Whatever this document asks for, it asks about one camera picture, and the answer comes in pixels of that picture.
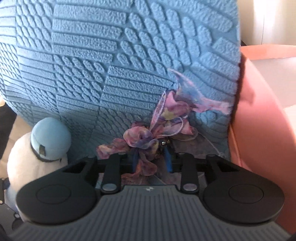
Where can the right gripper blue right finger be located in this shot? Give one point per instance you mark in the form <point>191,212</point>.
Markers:
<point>167,157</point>

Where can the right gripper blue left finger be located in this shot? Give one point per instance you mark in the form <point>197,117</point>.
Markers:
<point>135,158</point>

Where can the purple floral ribbon scarf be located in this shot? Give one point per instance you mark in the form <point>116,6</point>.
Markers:
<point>170,121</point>

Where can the white plush blue cap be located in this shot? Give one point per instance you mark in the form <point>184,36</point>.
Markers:
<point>36,154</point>

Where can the blue textured cushion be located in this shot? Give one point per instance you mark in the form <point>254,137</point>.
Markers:
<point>99,66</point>

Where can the pink storage box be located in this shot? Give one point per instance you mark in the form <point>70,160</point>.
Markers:
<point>261,138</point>

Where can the striped beige black blanket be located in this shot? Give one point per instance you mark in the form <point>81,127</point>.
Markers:
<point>12,128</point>

